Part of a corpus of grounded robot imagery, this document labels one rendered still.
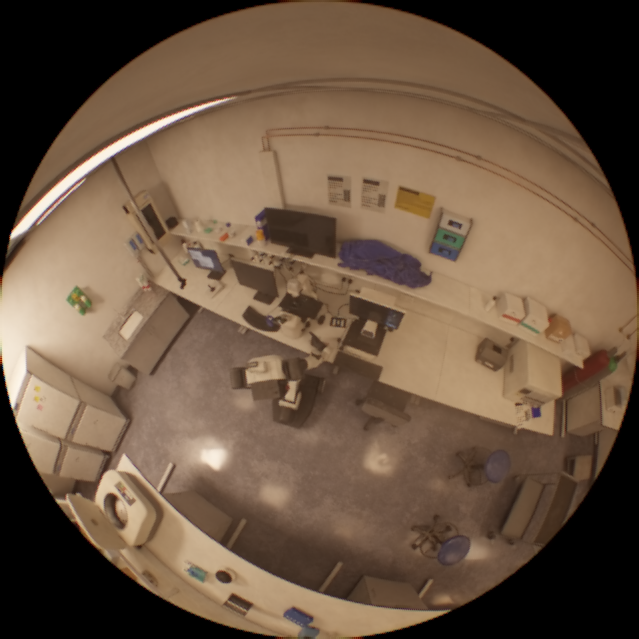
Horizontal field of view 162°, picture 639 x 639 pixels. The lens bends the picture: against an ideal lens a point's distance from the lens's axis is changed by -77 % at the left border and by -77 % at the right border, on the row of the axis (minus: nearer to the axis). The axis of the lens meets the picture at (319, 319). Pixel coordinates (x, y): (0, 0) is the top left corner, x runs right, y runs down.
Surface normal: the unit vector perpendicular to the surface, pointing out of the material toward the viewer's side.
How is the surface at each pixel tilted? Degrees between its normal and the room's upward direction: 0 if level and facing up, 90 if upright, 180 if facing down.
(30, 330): 90
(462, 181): 90
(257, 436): 0
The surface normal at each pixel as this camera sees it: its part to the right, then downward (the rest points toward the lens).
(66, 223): 0.90, 0.32
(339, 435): -0.06, -0.55
